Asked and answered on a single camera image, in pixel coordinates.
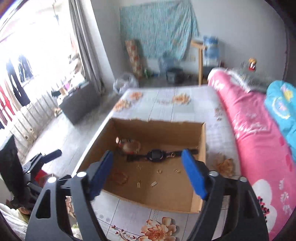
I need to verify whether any green white fuzzy sleeve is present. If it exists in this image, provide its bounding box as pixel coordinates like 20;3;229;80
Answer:
0;203;29;240

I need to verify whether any checkered rolled mat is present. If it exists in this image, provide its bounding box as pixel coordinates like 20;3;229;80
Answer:
125;39;143;79

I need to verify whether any pink strap digital watch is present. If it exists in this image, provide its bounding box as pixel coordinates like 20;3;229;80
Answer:
126;148;200;163

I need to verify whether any person left hand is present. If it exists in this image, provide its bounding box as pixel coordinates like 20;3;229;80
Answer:
18;207;32;215

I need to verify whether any white plastic bag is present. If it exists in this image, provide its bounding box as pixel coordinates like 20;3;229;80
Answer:
113;72;139;95

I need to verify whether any multicolour bead bracelet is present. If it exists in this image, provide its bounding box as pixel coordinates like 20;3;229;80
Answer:
115;136;142;155

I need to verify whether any small figurine bottle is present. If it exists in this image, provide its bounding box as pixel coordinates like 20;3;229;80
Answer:
248;58;257;72

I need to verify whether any grey lace pillow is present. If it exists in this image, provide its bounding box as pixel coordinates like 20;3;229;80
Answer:
227;68;274;93

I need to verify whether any clear plastic water bottle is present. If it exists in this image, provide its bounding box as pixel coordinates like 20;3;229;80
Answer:
158;52;179;75

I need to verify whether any grey curtain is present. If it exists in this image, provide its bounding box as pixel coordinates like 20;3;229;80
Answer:
69;1;104;95

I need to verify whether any teal floral wall cloth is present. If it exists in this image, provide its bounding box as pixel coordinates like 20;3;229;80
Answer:
120;1;199;60

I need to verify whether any grey low cabinet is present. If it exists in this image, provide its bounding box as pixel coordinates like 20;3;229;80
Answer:
58;82;100;125

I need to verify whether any orange pink bead bracelet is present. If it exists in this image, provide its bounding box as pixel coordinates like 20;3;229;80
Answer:
111;169;129;186

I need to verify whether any brown cardboard box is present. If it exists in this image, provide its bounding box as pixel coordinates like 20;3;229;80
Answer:
74;118;206;213

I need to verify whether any wooden chair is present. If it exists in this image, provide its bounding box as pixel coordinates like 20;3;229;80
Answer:
191;40;207;86

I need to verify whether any dark rice cooker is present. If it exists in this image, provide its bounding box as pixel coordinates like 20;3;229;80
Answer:
166;67;185;84

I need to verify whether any blue water jug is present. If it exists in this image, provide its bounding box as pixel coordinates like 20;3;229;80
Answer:
203;36;220;67

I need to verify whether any pink floral blanket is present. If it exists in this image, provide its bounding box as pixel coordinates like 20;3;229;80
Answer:
208;68;295;240

